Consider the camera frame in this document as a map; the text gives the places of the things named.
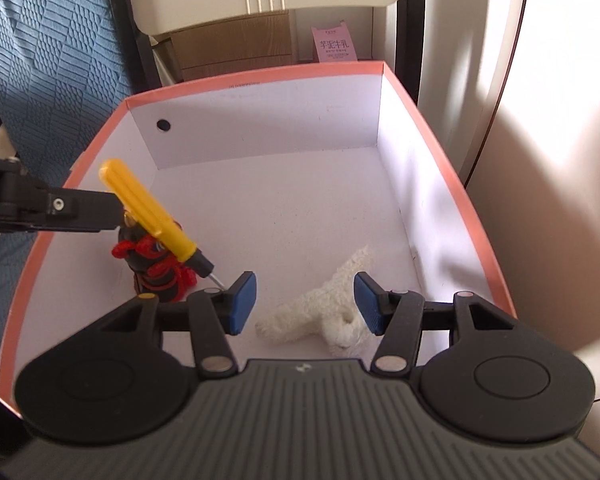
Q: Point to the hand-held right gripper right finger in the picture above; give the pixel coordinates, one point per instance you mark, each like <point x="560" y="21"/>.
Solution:
<point x="367" y="304"/>

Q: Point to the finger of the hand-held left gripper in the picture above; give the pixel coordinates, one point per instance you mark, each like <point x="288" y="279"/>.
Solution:
<point x="80" y="212"/>

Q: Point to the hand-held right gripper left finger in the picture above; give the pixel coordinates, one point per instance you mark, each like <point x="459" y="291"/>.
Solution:
<point x="242" y="304"/>

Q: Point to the white plush toy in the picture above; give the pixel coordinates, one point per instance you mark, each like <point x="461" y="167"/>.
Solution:
<point x="315" y="305"/>

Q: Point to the pink cardboard box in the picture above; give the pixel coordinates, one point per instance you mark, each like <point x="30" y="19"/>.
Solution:
<point x="290" y="200"/>

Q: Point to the blue textured chair cover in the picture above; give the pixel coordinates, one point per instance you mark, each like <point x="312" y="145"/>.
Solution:
<point x="55" y="50"/>

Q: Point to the brown cardboard carton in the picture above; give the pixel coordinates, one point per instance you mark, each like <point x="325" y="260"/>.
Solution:
<point x="230" y="42"/>

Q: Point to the pink packet with text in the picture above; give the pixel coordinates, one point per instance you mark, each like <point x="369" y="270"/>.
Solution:
<point x="332" y="42"/>

